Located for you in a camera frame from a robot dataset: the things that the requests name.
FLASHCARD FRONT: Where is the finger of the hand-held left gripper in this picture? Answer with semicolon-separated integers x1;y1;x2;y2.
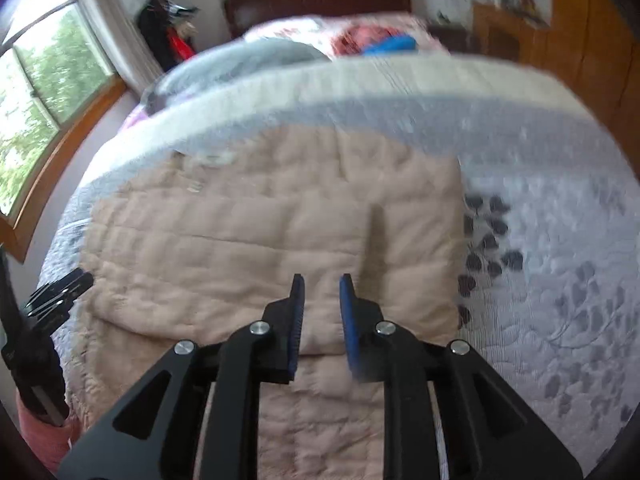
23;294;77;323
29;268;95;306

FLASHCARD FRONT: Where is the beige quilted down jacket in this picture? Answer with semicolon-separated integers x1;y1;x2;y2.
65;122;468;480

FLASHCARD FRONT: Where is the red patterned cloth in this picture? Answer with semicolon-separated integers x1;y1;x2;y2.
331;25;397;59

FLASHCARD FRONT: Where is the cluster of small bottles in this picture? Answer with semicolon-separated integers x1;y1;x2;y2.
492;0;550;27

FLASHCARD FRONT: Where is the blue cloth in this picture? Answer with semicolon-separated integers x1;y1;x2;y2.
362;35;417;57

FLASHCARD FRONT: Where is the pink cloth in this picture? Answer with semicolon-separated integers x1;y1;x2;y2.
14;389;82;474

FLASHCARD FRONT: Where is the black hanging coat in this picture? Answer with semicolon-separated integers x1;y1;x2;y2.
134;2;177;74

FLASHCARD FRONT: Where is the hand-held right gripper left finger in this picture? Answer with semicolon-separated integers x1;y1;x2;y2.
59;274;307;480

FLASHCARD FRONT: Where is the grey leaf-print quilted bedspread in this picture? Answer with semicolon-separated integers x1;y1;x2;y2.
37;55;640;466

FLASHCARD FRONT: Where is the black and white hanging bag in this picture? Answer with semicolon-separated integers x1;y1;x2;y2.
159;0;201;23

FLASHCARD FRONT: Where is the large wooden-framed window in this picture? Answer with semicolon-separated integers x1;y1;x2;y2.
0;0;127;262

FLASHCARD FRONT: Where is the red hanging garment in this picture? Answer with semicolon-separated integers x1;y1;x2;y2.
167;26;197;62

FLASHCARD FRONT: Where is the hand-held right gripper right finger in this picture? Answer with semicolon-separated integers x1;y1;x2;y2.
339;274;585;480

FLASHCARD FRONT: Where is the plain beige curtain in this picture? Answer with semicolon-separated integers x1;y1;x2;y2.
80;0;151;92

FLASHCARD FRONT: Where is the light wooden wardrobe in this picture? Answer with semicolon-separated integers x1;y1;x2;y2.
520;0;640;183

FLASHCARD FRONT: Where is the dark wooden nightstand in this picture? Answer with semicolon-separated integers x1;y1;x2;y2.
429;25;475;55

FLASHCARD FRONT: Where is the light wooden desk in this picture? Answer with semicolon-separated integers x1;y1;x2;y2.
472;2;552;67

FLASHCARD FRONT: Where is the grey pillow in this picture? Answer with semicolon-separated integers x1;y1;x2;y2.
142;40;332;112

